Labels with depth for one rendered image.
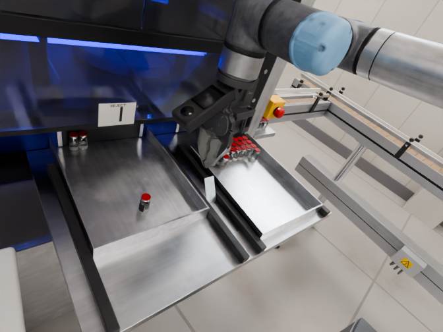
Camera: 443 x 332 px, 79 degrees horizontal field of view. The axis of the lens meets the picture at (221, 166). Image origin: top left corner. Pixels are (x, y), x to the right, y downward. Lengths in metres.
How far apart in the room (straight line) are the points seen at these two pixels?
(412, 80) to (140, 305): 0.55
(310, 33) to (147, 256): 0.48
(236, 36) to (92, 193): 0.45
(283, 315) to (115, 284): 1.27
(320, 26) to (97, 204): 0.54
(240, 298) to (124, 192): 1.11
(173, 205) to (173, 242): 0.10
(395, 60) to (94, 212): 0.61
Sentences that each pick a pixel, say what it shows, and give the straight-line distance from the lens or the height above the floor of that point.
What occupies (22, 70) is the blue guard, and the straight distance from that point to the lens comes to 0.60.
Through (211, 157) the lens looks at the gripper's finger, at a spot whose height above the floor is 1.05.
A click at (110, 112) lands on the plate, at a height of 1.03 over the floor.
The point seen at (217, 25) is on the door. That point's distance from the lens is 0.72.
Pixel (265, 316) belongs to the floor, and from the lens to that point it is 1.65.
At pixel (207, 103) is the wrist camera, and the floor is 1.17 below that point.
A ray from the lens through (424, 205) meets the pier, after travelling 3.23.
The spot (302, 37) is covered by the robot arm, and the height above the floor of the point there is 1.33.
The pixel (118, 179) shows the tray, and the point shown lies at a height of 0.88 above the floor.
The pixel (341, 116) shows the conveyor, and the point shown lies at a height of 0.90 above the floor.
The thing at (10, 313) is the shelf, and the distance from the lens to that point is 0.64.
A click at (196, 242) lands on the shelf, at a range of 0.62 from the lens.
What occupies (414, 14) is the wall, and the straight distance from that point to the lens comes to 3.23.
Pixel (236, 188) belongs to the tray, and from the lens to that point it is 0.78.
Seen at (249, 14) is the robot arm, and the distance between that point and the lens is 0.46.
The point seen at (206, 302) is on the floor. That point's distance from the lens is 1.56.
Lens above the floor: 1.38
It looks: 37 degrees down
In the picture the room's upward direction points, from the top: 22 degrees clockwise
